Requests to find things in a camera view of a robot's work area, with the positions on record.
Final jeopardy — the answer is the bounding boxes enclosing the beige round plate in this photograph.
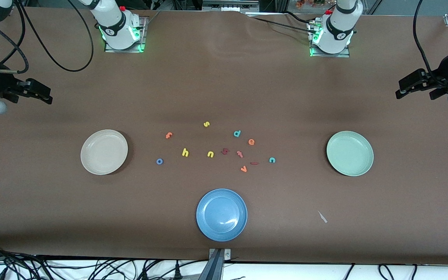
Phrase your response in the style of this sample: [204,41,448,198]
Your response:
[80,129,128,175]

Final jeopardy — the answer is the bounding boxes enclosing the pale green round plate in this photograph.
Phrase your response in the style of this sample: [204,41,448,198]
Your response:
[326,131,374,177]

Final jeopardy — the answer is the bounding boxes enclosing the brown table cover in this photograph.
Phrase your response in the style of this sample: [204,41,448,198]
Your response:
[0,7,448,266]

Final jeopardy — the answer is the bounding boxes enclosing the grey power strip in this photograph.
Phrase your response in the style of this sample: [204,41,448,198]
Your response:
[202,0,259,12]

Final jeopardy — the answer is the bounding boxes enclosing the blue round plate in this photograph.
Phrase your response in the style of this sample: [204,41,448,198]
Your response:
[196,189,248,242]

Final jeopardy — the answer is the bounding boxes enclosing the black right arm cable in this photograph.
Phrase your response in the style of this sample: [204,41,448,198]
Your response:
[0,0,94,74]

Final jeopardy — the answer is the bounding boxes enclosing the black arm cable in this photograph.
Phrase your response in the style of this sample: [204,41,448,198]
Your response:
[413,0,448,87]
[0,0,94,74]

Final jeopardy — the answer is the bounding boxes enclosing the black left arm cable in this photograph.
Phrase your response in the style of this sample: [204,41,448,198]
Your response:
[413,0,448,87]

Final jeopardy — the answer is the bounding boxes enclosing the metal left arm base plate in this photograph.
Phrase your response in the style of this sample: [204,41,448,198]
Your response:
[308,21,351,58]

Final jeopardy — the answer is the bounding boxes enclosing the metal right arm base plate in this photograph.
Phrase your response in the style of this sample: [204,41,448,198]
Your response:
[105,16,147,53]

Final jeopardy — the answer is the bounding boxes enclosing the black base power cable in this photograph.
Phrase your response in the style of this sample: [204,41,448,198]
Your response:
[246,16,316,35]
[284,11,322,26]

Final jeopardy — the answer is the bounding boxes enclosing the black floor cable bundle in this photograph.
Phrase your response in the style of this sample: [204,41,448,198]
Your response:
[0,242,131,280]

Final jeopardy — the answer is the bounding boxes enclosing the grey metal camera bracket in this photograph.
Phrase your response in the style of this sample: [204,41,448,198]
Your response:
[208,248,231,280]

